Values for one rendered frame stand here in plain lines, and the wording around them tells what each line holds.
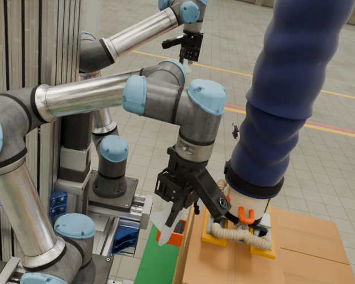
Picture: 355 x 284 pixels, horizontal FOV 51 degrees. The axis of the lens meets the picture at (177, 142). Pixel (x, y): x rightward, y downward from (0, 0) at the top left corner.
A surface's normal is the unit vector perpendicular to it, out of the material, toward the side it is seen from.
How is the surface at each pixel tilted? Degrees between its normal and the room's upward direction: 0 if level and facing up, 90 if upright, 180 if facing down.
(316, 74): 76
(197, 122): 93
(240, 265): 0
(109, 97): 94
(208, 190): 33
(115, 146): 7
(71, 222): 7
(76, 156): 90
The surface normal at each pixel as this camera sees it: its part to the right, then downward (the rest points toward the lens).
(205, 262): 0.18, -0.86
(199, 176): 0.59, -0.50
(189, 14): 0.36, 0.50
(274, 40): -0.80, -0.23
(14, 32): -0.09, 0.47
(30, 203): 0.82, 0.08
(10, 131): 0.96, -0.09
